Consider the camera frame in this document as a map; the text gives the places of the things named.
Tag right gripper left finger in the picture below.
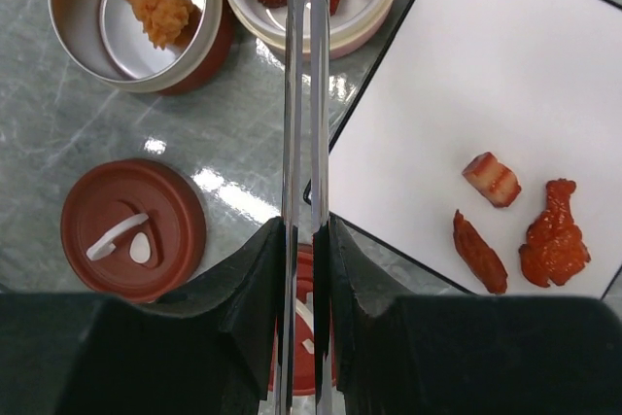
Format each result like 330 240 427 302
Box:
1 218 285 414

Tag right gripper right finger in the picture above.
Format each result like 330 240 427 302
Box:
328 219 621 414

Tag metal tongs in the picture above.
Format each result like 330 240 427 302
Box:
274 0 332 414

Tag orange fried nugget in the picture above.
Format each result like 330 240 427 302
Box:
125 0 202 50

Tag red lid right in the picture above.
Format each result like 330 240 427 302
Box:
293 244 315 397

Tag red lid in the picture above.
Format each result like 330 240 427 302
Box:
293 244 315 397
60 158 206 302

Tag brown chicken wing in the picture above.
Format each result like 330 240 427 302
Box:
453 210 508 294

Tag red lid left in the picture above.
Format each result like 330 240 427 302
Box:
60 158 206 302

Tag red chicken drumstick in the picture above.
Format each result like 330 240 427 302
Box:
519 179 591 288

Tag pork belly cube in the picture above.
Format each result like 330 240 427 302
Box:
462 152 522 208

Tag white rectangular plate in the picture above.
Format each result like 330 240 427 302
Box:
328 0 621 297

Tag steel bowl red base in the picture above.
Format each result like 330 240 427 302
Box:
48 0 234 95

